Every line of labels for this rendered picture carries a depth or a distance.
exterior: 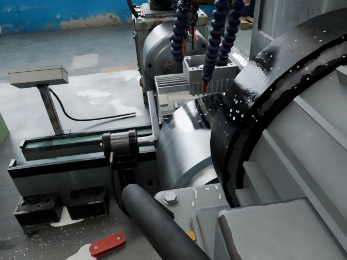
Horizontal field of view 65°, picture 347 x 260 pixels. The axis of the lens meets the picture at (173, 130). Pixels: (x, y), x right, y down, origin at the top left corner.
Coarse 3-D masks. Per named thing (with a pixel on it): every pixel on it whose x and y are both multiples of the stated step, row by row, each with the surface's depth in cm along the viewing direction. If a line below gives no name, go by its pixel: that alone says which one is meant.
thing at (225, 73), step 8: (192, 56) 74; (200, 56) 74; (184, 64) 72; (192, 64) 75; (200, 64) 76; (232, 64) 68; (184, 72) 73; (192, 72) 66; (200, 72) 66; (216, 72) 67; (224, 72) 67; (232, 72) 68; (192, 80) 67; (200, 80) 68; (216, 80) 68; (224, 80) 69; (232, 80) 69; (192, 88) 68; (200, 88) 69; (208, 88) 69; (216, 88) 69; (224, 88) 70
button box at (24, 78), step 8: (16, 72) 89; (24, 72) 89; (32, 72) 90; (40, 72) 90; (48, 72) 90; (56, 72) 90; (64, 72) 93; (16, 80) 89; (24, 80) 89; (32, 80) 89; (40, 80) 90; (48, 80) 90; (56, 80) 91; (64, 80) 92
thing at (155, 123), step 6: (150, 96) 80; (150, 102) 78; (150, 108) 75; (150, 114) 72; (156, 114) 72; (156, 120) 70; (156, 126) 67; (156, 132) 65; (150, 138) 64; (156, 138) 63
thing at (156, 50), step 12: (168, 24) 96; (156, 36) 92; (168, 36) 86; (144, 48) 99; (156, 48) 88; (168, 48) 88; (204, 48) 90; (144, 60) 94; (156, 60) 90; (168, 60) 90; (156, 72) 92; (180, 72) 93
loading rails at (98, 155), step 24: (24, 144) 82; (48, 144) 82; (72, 144) 83; (96, 144) 84; (24, 168) 73; (48, 168) 74; (72, 168) 75; (96, 168) 76; (144, 168) 79; (24, 192) 77; (48, 192) 79
